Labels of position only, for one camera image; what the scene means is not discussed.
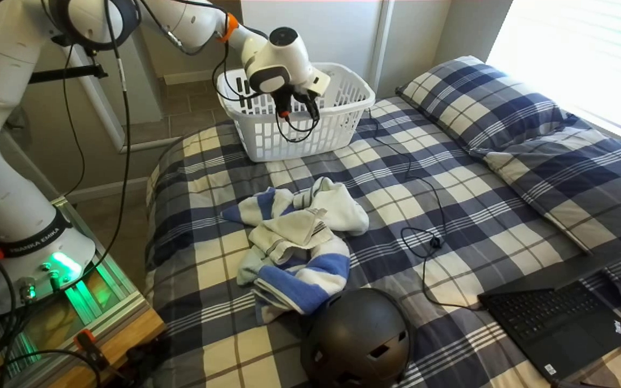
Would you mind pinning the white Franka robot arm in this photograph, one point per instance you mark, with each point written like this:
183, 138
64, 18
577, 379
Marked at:
9, 65

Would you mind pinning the blue plaid bedspread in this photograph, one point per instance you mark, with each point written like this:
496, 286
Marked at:
398, 187

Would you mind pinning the blue plaid pillow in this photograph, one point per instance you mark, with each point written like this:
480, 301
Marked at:
483, 101
582, 184

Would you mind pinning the black laptop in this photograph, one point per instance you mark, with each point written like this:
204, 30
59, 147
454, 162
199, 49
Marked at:
561, 327

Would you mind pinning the white pole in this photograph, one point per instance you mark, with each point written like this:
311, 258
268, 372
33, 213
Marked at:
108, 109

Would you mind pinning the black metal bar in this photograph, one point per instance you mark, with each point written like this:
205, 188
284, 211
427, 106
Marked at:
73, 74

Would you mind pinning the red clamp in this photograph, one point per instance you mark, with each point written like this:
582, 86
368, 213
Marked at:
88, 345

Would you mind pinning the black helmet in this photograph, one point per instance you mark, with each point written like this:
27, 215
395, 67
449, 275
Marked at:
356, 337

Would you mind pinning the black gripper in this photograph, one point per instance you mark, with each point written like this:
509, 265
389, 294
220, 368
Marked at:
277, 78

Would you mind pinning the blue white striped towel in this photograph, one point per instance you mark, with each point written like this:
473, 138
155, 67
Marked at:
295, 252

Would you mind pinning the white plastic laundry basket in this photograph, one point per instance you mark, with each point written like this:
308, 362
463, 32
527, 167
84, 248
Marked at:
340, 116

